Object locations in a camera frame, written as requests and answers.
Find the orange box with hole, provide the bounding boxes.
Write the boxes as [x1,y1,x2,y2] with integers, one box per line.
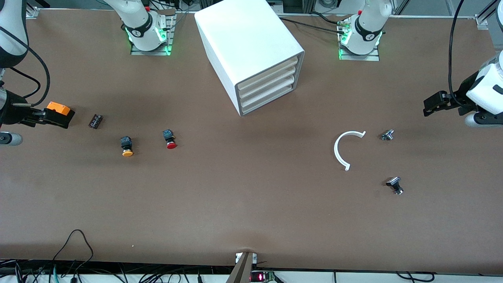
[46,101,75,128]

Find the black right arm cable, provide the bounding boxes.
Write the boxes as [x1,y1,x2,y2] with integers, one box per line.
[0,26,51,108]

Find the white drawer cabinet shell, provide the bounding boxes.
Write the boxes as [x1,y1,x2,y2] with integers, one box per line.
[194,0,305,117]

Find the black switch silver face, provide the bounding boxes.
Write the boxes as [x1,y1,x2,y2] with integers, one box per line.
[386,176,404,196]

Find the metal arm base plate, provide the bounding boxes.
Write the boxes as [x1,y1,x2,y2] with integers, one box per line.
[338,18,381,62]
[130,10,174,56]

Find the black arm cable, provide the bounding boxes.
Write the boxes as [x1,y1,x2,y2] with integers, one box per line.
[448,0,467,107]
[0,26,51,108]

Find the white cabinet drawer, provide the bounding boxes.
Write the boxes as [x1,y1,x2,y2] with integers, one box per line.
[239,75,296,108]
[240,85,296,116]
[238,66,297,100]
[237,56,300,92]

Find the grey metal mount bracket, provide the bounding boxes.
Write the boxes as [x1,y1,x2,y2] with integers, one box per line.
[226,252,258,283]

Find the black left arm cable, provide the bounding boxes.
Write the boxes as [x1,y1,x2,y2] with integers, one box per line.
[448,0,467,107]

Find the black looped cable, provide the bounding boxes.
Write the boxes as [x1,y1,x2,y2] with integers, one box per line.
[51,229,95,276]

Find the black device red display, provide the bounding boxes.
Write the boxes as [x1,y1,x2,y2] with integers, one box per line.
[250,270,276,283]

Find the white semicircular bracket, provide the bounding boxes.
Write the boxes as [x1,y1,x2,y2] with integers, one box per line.
[334,130,367,172]

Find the yellow push button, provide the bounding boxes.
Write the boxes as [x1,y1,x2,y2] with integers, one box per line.
[120,136,134,158]

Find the red push button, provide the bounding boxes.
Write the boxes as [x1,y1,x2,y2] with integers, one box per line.
[162,129,178,150]

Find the black cable on table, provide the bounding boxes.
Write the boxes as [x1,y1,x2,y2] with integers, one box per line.
[279,17,347,34]

